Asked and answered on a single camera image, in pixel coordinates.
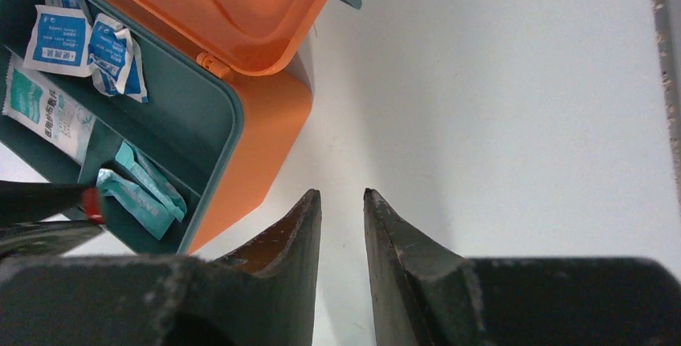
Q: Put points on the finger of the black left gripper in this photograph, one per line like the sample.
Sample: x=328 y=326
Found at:
x=23 y=202
x=46 y=238

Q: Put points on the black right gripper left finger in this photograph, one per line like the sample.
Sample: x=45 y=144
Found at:
x=262 y=293

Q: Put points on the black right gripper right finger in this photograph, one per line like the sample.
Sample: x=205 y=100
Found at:
x=425 y=294

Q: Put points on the small red bottle cap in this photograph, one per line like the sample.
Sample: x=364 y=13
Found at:
x=91 y=205

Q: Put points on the small teal tube packet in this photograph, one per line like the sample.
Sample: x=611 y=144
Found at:
x=147 y=210

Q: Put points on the teal white label packet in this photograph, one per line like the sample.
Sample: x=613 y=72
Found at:
x=47 y=110

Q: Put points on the teal strip packet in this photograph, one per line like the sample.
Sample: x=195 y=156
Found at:
x=145 y=173

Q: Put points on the dark teal divider tray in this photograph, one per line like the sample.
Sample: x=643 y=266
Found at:
x=189 y=127

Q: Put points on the orange plastic medicine box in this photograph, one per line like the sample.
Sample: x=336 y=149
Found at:
x=246 y=44

